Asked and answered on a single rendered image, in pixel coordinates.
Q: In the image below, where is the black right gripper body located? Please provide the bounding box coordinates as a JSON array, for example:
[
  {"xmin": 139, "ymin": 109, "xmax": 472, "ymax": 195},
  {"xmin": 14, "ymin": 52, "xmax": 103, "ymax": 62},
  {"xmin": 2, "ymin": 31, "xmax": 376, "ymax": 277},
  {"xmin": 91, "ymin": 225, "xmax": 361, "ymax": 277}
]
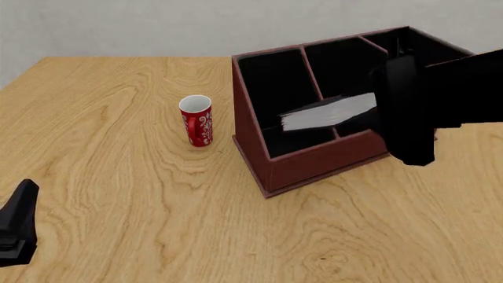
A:
[{"xmin": 370, "ymin": 54, "xmax": 438, "ymax": 167}]

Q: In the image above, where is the red-brown desk caddy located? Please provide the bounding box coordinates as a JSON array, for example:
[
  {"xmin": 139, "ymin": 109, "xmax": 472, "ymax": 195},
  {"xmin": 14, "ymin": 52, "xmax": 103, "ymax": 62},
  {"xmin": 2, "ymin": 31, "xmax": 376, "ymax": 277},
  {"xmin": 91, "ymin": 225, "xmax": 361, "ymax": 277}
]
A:
[{"xmin": 230, "ymin": 25, "xmax": 479, "ymax": 199}]

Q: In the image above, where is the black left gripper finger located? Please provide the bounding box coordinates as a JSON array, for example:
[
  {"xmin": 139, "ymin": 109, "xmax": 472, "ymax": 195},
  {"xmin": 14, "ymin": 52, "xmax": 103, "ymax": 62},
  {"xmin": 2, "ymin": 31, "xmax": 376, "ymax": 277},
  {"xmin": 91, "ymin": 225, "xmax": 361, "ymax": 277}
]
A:
[{"xmin": 0, "ymin": 178, "xmax": 41, "ymax": 237}]

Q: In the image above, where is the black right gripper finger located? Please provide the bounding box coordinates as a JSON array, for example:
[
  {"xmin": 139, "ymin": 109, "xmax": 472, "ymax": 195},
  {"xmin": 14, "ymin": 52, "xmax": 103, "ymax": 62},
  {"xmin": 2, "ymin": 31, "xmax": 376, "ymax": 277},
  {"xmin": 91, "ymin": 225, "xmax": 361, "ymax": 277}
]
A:
[{"xmin": 333, "ymin": 107, "xmax": 380, "ymax": 132}]

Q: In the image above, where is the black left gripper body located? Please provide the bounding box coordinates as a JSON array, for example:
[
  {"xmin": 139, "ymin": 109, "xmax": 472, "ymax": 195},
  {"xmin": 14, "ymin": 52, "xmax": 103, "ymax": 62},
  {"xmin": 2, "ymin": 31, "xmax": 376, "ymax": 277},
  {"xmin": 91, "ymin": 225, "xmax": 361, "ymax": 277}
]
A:
[{"xmin": 0, "ymin": 228, "xmax": 39, "ymax": 268}]

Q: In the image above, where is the black book with white pages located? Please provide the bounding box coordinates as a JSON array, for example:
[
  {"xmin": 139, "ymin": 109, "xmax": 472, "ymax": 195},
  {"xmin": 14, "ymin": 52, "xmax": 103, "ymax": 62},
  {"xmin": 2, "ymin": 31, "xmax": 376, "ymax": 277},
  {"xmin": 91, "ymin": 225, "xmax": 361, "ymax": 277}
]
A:
[{"xmin": 277, "ymin": 92, "xmax": 378, "ymax": 133}]

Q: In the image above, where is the red patterned mug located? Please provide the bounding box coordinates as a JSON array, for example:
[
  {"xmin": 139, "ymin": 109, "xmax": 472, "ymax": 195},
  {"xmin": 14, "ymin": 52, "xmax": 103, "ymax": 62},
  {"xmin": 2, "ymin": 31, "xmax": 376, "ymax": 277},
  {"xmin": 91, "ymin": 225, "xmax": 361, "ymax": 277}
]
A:
[{"xmin": 178, "ymin": 94, "xmax": 214, "ymax": 148}]

